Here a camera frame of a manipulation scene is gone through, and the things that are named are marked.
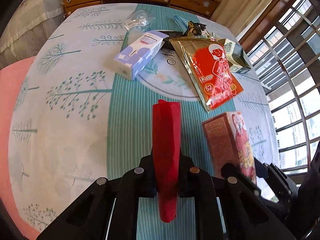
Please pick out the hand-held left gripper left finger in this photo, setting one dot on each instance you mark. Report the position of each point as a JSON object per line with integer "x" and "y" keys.
{"x": 147, "y": 177}

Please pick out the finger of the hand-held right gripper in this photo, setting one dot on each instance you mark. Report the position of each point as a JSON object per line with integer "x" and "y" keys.
{"x": 275, "y": 177}
{"x": 230, "y": 170}

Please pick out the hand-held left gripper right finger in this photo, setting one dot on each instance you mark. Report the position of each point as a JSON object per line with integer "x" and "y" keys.
{"x": 185, "y": 180}

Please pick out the red cartoon box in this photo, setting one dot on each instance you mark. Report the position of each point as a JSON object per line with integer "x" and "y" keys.
{"x": 225, "y": 135}

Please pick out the red paper sheet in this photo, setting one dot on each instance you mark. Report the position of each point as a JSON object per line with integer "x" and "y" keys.
{"x": 166, "y": 142}

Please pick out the olive green carton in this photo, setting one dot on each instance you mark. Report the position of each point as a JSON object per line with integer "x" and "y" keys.
{"x": 233, "y": 52}

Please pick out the clear plastic bottle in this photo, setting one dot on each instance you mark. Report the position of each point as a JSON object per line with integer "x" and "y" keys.
{"x": 138, "y": 21}

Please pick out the leaf print tablecloth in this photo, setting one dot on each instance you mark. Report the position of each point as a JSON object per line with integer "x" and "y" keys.
{"x": 75, "y": 130}

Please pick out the gold and red foil packet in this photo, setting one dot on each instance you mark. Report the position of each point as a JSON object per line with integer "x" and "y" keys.
{"x": 215, "y": 80}

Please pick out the white and blue carton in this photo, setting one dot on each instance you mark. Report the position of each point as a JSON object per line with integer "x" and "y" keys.
{"x": 135, "y": 55}

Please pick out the window with metal grille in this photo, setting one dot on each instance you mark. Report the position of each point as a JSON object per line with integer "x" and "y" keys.
{"x": 287, "y": 55}

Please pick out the black flat box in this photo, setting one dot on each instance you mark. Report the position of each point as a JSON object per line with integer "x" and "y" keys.
{"x": 175, "y": 35}

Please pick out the black snack wrapper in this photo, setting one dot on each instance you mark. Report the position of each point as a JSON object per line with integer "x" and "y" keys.
{"x": 195, "y": 28}

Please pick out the light blue wrapper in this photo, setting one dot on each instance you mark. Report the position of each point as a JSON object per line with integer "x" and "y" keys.
{"x": 180, "y": 20}

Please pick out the pink bed cover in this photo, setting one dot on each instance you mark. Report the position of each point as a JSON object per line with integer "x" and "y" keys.
{"x": 10, "y": 92}

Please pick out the beige curtain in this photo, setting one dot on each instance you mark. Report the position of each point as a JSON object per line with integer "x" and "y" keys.
{"x": 232, "y": 7}

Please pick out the lace covered piano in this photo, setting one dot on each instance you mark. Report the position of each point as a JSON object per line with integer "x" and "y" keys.
{"x": 30, "y": 17}

